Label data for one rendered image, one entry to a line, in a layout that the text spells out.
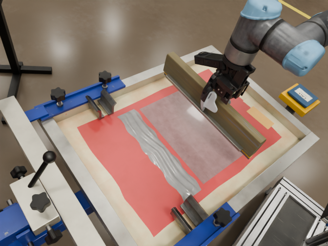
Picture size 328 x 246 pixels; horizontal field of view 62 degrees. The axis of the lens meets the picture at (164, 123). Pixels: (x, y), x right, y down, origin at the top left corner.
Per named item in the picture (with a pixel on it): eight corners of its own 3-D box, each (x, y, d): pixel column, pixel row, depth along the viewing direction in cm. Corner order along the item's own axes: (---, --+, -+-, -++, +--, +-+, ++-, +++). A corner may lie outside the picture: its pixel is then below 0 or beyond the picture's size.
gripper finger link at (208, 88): (200, 103, 79) (214, 80, 73) (196, 100, 80) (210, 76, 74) (210, 99, 82) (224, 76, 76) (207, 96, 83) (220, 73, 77)
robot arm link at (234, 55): (223, 38, 66) (244, 30, 70) (216, 53, 69) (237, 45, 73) (246, 57, 63) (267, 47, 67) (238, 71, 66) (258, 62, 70)
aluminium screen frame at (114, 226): (209, 51, 126) (211, 44, 123) (313, 144, 103) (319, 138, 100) (37, 121, 87) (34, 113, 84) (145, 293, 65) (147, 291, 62)
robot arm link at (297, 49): (340, 38, 57) (297, 10, 61) (317, 55, 51) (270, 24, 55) (317, 67, 63) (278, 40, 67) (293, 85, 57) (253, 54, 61)
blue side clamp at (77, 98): (117, 88, 103) (118, 74, 98) (124, 96, 101) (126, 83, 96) (37, 120, 88) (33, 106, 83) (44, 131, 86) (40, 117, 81)
